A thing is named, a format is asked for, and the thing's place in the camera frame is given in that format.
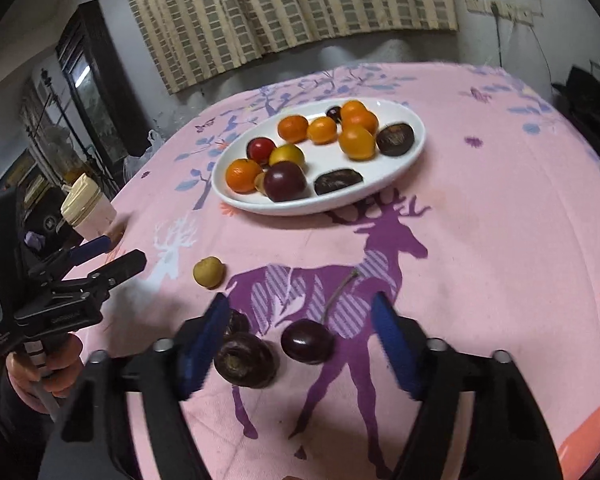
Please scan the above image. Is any white oval plate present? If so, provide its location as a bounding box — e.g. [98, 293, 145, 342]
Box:
[211, 97, 427, 217]

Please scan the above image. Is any dark cherry with stem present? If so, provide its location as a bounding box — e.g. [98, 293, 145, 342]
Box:
[281, 269, 362, 366]

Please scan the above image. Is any beige checked curtain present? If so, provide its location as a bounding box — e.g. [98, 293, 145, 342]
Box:
[117, 0, 458, 95]

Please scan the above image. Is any white plastic bag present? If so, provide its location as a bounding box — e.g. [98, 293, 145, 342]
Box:
[122, 130, 166, 181]

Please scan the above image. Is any tangerine with green stem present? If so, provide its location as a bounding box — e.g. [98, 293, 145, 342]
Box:
[225, 158, 263, 195]

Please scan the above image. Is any dark red plum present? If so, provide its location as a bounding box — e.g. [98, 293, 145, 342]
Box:
[263, 161, 308, 203]

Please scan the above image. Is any white wall socket strip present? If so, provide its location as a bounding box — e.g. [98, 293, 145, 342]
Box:
[464, 0, 543, 23]

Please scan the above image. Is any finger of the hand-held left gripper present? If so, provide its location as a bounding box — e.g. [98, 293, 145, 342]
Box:
[45, 250, 148, 302]
[27, 234, 113, 276]

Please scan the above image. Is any red cherry tomato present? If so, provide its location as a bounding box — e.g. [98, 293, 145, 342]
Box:
[246, 137, 275, 165]

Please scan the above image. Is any pink deer-print tablecloth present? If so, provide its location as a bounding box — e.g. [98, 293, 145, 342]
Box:
[55, 62, 600, 480]

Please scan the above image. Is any dark framed painting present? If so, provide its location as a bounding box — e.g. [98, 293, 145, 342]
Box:
[55, 0, 148, 166]

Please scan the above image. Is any plastic jar with cream lid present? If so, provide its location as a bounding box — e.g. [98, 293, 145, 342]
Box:
[60, 173, 117, 241]

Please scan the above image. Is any person's left hand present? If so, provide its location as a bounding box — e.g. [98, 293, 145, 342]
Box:
[5, 332, 83, 416]

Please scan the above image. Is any black desk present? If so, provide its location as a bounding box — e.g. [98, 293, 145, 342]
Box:
[550, 62, 600, 161]

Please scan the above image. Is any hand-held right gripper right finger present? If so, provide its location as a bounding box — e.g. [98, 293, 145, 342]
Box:
[370, 292, 563, 480]

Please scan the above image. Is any yellow-orange kumquat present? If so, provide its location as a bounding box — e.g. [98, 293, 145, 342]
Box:
[269, 143, 305, 168]

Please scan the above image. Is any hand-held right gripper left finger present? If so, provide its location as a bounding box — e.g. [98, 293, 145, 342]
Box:
[40, 292, 233, 480]

